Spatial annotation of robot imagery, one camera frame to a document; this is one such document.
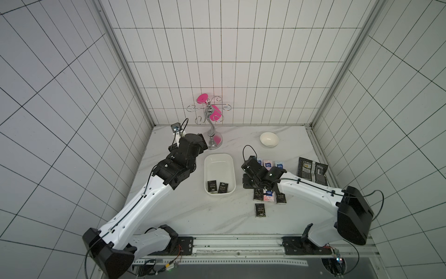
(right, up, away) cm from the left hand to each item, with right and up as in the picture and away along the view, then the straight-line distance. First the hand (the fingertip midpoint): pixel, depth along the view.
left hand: (189, 142), depth 73 cm
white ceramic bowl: (+43, +1, +35) cm, 56 cm away
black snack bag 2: (+69, -16, +22) cm, 74 cm away
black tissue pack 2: (+44, -29, +12) cm, 54 cm away
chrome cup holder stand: (+8, +16, +18) cm, 25 cm away
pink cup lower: (+11, +14, +17) cm, 24 cm away
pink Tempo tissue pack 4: (+38, -28, +12) cm, 48 cm away
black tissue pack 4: (+14, -24, +15) cm, 32 cm away
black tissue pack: (+32, -27, +13) cm, 44 cm away
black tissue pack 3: (+32, -32, +8) cm, 47 cm away
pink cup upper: (+3, +24, +22) cm, 33 cm away
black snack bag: (+62, -16, +25) cm, 68 cm away
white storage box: (+12, -20, +24) cm, 34 cm away
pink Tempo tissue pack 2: (+40, -13, +25) cm, 49 cm away
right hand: (+23, -20, +10) cm, 32 cm away
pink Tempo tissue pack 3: (+47, -13, +25) cm, 55 cm away
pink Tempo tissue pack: (+36, -11, +25) cm, 45 cm away
